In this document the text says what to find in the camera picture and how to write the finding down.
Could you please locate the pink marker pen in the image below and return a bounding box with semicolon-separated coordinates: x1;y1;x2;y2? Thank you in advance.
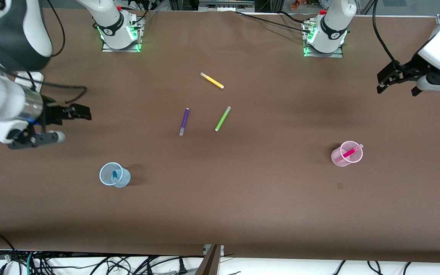
335;144;364;162

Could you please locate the translucent blue plastic cup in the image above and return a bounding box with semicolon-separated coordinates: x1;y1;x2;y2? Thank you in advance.
99;162;131;188

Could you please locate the white desk lamp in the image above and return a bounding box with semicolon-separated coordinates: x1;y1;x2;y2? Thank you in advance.
14;71;44;92

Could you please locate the translucent pink plastic cup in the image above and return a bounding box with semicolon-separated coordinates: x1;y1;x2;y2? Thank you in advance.
331;141;364;167

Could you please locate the purple marker pen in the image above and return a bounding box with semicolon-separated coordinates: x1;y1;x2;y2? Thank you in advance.
179;108;190;136

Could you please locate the yellow marker pen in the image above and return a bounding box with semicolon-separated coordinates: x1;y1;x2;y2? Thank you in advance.
200;72;225;89

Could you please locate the green marker pen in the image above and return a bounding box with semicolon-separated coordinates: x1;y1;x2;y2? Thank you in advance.
215;106;231;132

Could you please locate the brown table cover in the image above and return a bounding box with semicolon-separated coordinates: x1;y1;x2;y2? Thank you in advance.
0;7;440;264

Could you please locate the dark table support beam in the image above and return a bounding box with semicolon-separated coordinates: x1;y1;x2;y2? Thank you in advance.
195;244;222;275

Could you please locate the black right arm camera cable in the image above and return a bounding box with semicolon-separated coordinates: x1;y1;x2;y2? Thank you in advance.
12;0;88;104

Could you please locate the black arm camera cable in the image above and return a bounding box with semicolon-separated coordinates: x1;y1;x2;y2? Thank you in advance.
12;0;88;104
372;0;400;65

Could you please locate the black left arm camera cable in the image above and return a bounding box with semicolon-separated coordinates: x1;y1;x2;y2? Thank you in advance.
372;0;400;65

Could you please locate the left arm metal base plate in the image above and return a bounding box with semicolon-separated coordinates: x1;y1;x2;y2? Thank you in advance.
302;19;345;58

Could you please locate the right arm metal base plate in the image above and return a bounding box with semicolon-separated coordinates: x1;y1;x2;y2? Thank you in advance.
102;15;145;53

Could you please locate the thin black table cable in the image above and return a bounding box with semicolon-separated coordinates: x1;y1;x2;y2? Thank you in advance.
235;11;312;33

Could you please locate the white metal bracket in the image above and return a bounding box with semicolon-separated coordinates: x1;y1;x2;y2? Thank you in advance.
203;244;225;256

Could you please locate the metal rail unit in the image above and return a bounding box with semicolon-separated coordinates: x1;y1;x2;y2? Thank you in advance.
198;0;256;12

